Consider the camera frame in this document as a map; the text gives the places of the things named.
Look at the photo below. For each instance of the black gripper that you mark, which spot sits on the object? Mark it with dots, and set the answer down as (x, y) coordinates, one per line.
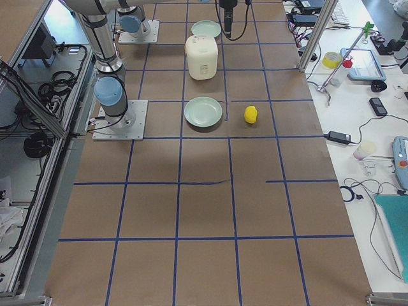
(226, 4)

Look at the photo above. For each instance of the white rice cooker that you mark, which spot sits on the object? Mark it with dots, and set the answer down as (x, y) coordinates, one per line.
(202, 53)

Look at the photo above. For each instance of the far pale green plate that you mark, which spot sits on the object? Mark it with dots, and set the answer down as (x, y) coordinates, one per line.
(206, 27)

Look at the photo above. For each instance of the pale green plate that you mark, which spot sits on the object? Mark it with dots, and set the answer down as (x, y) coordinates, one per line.
(206, 27)
(203, 112)

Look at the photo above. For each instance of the black laptop charger brick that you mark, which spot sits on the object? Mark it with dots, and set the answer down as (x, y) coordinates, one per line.
(304, 20)

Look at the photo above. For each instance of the near pale green plate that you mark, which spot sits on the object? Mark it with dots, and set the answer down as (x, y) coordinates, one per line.
(203, 112)

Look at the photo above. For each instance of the yellow plastic toy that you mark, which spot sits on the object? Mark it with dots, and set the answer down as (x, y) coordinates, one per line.
(251, 114)

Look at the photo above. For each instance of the white keyboard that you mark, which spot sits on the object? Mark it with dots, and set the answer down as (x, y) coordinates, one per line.
(338, 17)

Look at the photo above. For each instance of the yellow tape roll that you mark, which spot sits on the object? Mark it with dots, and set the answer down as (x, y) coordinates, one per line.
(331, 60)

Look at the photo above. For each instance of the blue teach pendant tablet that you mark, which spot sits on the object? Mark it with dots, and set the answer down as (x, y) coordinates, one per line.
(365, 66)

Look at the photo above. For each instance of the black power adapter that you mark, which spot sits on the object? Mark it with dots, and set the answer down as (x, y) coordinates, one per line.
(338, 137)

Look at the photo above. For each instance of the black phone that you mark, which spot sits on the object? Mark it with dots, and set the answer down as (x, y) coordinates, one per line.
(378, 107)

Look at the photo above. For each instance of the white plastic cup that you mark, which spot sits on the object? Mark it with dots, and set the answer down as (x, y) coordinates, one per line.
(365, 148)

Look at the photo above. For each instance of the teal cutting mat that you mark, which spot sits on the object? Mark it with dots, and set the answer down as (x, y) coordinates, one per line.
(395, 210)

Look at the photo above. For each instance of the aluminium frame post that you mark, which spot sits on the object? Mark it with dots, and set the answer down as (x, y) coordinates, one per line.
(324, 16)

